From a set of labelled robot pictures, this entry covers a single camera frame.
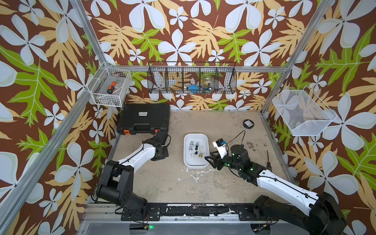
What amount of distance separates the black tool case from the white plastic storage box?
20cm

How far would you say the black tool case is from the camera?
3.39ft

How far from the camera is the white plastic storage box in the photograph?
36.8 inches
